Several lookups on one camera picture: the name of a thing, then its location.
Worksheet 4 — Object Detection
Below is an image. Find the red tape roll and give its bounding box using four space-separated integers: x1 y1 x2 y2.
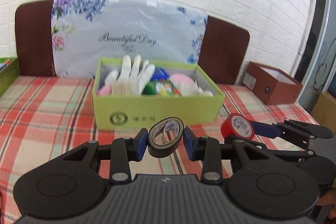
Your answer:
220 113 255 140

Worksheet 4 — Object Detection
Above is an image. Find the black tape roll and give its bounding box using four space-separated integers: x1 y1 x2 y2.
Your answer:
148 117 184 158

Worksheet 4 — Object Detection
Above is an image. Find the white pink glove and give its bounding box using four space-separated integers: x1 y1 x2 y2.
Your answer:
170 73 213 97
97 55 155 96

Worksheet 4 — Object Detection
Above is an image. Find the green small carton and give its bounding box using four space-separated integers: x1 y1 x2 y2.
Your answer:
143 80 181 97

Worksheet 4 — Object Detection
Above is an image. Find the blue small packet box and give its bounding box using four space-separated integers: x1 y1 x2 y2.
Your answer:
150 67 170 81

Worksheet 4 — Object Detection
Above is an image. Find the person's right hand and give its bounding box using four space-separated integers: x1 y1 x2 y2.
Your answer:
317 187 336 219

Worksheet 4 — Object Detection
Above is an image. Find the brown cardboard box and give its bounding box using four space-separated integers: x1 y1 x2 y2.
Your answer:
243 62 302 105

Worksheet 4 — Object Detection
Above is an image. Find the green cardboard storage box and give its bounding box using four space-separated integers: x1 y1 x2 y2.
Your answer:
92 58 225 130

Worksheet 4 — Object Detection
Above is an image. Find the red plaid bed sheet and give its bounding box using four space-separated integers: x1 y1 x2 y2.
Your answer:
1 76 314 223

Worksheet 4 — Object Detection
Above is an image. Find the dark brown wooden headboard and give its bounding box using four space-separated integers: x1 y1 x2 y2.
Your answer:
15 0 250 85

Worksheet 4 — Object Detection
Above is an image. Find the floral plastic pillow bag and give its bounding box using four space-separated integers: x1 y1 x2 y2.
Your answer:
51 0 208 78

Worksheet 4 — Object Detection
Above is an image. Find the green side box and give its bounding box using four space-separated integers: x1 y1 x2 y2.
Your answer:
0 57 21 96

